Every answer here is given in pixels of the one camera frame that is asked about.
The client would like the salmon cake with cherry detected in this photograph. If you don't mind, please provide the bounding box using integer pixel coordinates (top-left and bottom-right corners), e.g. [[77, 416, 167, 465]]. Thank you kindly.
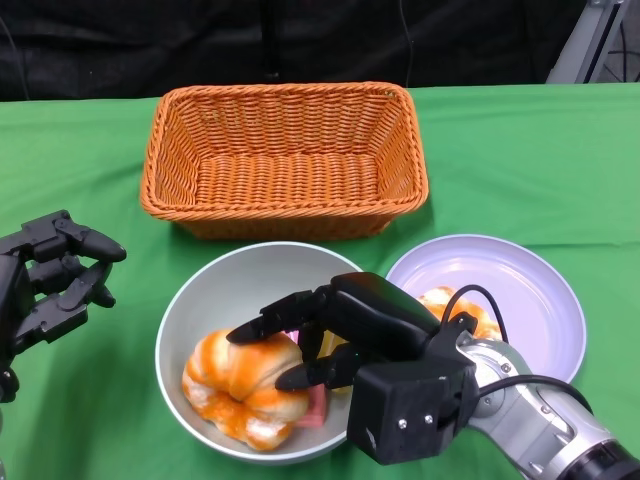
[[297, 387, 329, 429]]

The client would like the aluminium frame post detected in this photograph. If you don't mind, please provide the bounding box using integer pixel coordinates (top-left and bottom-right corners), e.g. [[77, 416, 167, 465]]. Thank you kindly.
[[544, 0, 631, 85]]

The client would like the green tablecloth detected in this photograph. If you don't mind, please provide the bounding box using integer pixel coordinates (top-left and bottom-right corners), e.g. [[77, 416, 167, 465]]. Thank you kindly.
[[0, 82, 640, 480]]

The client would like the black backdrop curtain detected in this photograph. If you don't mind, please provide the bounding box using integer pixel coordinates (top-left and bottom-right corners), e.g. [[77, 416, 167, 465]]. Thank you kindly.
[[0, 0, 596, 101]]

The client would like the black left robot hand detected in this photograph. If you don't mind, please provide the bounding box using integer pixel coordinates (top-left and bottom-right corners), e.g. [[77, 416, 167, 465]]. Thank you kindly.
[[0, 209, 128, 404]]

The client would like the orange wicker basket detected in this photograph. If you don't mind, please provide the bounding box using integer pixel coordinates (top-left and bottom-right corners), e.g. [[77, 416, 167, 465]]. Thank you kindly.
[[139, 81, 430, 241]]

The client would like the lavender round plate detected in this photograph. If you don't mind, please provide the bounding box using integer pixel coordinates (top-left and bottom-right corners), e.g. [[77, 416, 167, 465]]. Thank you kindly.
[[385, 233, 587, 386]]

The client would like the pale grey-green bowl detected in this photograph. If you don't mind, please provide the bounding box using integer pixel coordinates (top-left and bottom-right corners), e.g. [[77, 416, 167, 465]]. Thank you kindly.
[[154, 241, 381, 466]]

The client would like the yellow layered cake slice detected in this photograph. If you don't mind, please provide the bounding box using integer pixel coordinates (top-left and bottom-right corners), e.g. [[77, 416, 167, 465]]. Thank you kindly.
[[319, 329, 354, 391]]

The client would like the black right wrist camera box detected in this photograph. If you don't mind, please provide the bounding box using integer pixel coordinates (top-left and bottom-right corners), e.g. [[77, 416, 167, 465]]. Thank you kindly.
[[346, 357, 479, 465]]

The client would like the orange striped bread roll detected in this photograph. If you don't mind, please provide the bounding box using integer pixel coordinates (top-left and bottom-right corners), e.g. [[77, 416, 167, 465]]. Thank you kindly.
[[417, 286, 503, 342], [181, 328, 310, 452]]

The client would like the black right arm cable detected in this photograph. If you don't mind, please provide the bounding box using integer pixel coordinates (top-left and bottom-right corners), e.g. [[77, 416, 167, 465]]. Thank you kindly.
[[442, 283, 595, 414]]

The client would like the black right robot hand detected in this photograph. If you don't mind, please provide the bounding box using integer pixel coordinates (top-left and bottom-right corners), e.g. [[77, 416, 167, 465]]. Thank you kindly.
[[225, 272, 441, 391]]

